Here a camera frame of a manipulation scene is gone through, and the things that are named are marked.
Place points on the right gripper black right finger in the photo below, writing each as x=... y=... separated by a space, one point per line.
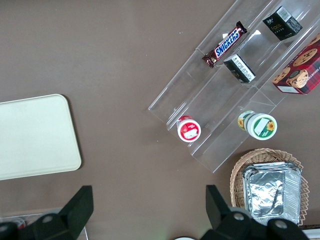
x=225 y=225

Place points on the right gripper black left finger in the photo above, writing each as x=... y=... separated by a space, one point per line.
x=75 y=212

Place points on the light wicker basket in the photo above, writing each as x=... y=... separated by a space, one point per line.
x=236 y=175

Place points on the cream rectangular tray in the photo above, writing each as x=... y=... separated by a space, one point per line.
x=35 y=137

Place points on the stack of foil trays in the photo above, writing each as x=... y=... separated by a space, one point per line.
x=267 y=190

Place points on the red cola bottle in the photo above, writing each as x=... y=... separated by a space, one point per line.
x=20 y=223

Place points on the white plastic bin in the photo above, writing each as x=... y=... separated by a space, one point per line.
x=315 y=235

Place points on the red lid yogurt cup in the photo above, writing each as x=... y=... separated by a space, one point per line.
x=189 y=130

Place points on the green sunflower lid cup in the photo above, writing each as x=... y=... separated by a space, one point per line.
x=262 y=126

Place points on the clear acrylic stepped shelf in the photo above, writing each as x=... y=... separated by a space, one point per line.
x=217 y=100

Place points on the black box white label side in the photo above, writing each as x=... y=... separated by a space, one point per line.
x=238 y=68

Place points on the red tartan cookie box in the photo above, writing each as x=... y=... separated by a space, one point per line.
x=300 y=70

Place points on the Snickers chocolate bar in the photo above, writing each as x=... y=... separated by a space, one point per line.
x=226 y=43

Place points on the black box gold Face print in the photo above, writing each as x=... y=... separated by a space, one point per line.
x=280 y=26

